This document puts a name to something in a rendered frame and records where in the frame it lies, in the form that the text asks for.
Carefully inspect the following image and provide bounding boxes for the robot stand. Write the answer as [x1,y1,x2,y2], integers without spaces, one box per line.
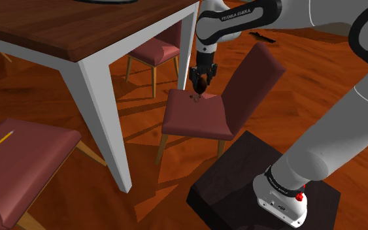
[186,129,342,230]

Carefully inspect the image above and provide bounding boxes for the dark brown egg-shaped thing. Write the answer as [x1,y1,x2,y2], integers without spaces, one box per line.
[195,76,209,95]

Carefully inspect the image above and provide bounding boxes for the dark red upholstered chair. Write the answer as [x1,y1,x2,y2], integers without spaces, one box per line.
[154,41,287,166]
[0,118,107,230]
[125,20,183,99]

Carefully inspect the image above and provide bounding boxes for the wooden table with white legs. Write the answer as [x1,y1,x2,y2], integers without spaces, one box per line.
[0,0,201,194]

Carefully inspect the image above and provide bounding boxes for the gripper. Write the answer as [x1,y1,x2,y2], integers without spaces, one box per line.
[189,52,218,88]

